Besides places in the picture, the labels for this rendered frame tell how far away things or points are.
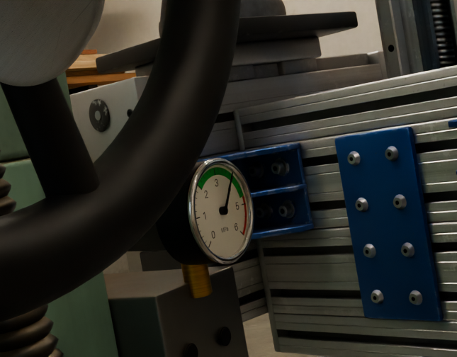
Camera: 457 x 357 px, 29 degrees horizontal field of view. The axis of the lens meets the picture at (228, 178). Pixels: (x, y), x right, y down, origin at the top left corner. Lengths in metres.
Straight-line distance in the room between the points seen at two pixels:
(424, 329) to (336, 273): 0.11
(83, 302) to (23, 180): 0.08
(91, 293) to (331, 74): 0.62
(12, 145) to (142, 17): 3.84
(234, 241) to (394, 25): 0.47
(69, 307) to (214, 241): 0.09
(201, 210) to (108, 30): 3.96
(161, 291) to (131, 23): 3.87
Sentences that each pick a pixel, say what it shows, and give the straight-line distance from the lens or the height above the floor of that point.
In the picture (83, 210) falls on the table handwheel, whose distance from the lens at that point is 0.26.
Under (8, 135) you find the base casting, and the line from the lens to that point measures 0.49.
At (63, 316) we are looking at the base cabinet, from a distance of 0.51.
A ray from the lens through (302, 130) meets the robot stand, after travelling 0.89.
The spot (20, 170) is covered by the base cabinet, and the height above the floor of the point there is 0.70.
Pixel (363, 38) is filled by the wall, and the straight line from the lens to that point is 3.76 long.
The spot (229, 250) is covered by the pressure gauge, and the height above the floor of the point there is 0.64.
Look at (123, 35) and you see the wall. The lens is 4.39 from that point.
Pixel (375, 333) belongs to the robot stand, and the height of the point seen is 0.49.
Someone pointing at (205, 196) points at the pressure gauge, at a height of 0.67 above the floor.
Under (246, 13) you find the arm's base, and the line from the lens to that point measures 0.99.
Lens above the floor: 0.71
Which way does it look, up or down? 3 degrees down
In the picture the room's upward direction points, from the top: 10 degrees counter-clockwise
